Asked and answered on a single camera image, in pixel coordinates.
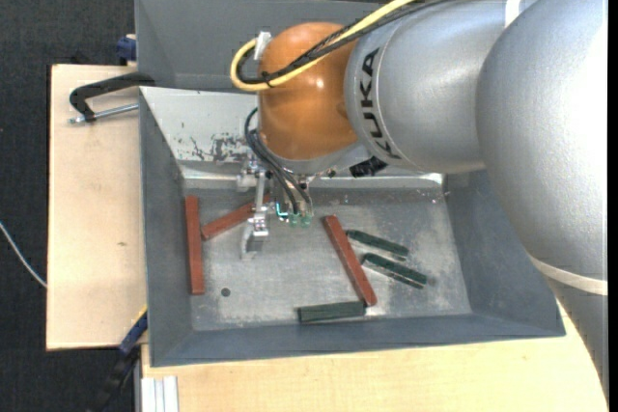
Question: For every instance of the black cylinder on white bracket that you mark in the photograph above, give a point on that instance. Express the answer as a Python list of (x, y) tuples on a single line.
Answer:
[(368, 167)]

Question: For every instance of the grey metal bin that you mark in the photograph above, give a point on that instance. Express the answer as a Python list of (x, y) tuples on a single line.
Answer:
[(289, 275)]

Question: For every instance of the red-brown flat block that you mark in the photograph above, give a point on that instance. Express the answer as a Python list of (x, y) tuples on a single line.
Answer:
[(195, 246), (227, 222), (350, 260)]

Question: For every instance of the dark green flat block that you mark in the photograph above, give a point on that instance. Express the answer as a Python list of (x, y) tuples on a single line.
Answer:
[(379, 244), (396, 270), (330, 311)]

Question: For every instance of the pale wood flat board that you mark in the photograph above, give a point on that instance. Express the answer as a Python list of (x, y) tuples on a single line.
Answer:
[(92, 217)]

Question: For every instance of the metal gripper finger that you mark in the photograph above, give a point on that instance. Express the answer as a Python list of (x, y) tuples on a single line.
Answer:
[(245, 179), (253, 240)]

